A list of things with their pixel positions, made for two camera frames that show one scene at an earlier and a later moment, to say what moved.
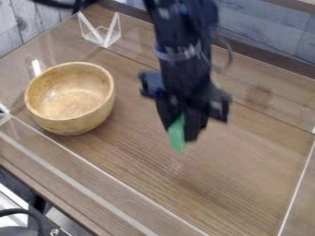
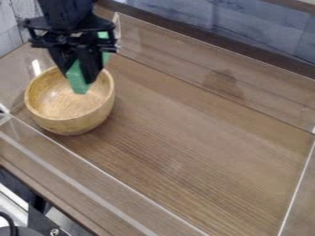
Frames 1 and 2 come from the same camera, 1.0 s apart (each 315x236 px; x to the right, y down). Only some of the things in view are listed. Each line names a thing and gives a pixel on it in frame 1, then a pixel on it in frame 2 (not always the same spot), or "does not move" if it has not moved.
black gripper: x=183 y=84 to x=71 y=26
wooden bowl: x=69 y=95 does not move
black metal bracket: x=52 y=229 does not move
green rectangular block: x=178 y=134 to x=75 y=75
